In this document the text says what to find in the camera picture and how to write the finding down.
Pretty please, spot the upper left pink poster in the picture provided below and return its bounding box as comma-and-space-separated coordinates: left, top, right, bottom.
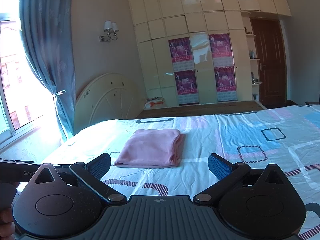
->
168, 37, 194, 72

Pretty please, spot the lower right pink poster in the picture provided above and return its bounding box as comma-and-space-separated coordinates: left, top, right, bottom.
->
214, 66, 237, 102

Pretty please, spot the corner shelf unit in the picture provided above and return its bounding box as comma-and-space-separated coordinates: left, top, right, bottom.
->
241, 11, 263, 102

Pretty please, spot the pink poster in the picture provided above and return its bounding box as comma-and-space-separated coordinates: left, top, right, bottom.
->
175, 70, 199, 106
214, 66, 237, 102
209, 34, 234, 68
168, 37, 194, 72

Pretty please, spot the cream round headboard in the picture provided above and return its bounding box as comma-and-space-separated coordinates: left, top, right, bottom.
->
74, 73, 146, 134

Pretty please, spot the grey blue curtain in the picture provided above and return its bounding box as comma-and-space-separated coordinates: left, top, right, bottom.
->
20, 0, 75, 140

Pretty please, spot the person left hand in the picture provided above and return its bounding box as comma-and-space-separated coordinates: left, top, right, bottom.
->
1, 182, 20, 239

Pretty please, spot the window with frame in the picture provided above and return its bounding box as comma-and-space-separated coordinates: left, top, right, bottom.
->
1, 18, 54, 145

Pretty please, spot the upper right pink poster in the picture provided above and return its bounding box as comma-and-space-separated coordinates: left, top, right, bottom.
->
209, 34, 234, 68

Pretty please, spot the cream wardrobe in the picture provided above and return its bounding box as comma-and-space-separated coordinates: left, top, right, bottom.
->
129, 0, 291, 107

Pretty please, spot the pink sweater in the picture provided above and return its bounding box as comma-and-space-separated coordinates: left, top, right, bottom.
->
114, 129, 184, 168

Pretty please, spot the dark wooden bed frame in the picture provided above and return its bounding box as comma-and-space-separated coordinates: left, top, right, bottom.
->
137, 100, 267, 119

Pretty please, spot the lower left pink poster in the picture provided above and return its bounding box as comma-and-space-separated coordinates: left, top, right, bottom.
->
175, 70, 199, 106

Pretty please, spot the patterned bed sheet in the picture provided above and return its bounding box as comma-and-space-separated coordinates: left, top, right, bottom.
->
47, 105, 319, 239

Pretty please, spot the orange white box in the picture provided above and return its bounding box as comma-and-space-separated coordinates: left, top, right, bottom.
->
144, 97, 165, 109

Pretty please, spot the wall sconce lamp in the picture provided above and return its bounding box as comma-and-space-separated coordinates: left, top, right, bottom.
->
99, 21, 119, 42

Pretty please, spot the dark brown wooden door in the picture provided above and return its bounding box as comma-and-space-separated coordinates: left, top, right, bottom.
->
251, 18, 287, 108

